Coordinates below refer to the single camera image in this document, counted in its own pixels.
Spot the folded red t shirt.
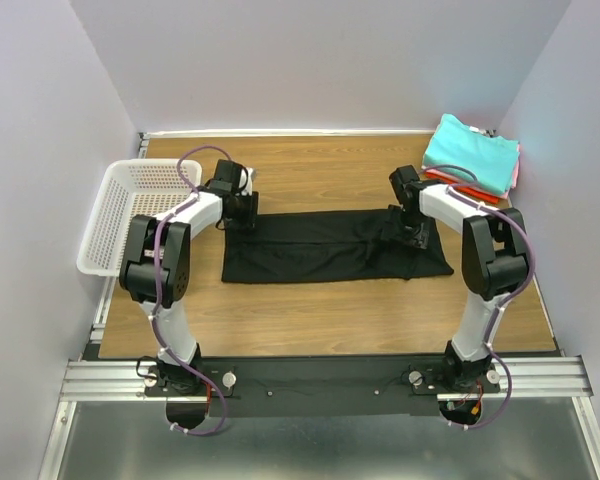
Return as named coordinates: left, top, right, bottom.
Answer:
left=424, top=169, right=506, bottom=204

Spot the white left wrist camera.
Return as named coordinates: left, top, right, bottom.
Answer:
left=239, top=167, right=257, bottom=195

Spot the aluminium frame rail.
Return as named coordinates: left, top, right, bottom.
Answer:
left=60, top=357, right=593, bottom=402

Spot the white plastic laundry basket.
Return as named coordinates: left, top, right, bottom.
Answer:
left=76, top=158, right=202, bottom=277

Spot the black t shirt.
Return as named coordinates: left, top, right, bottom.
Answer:
left=221, top=205, right=454, bottom=284

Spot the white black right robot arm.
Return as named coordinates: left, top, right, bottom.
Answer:
left=383, top=165, right=535, bottom=391

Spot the folded turquoise t shirt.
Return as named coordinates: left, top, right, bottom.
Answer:
left=423, top=113, right=520, bottom=196

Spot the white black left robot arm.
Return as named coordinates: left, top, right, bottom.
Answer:
left=119, top=159, right=259, bottom=395

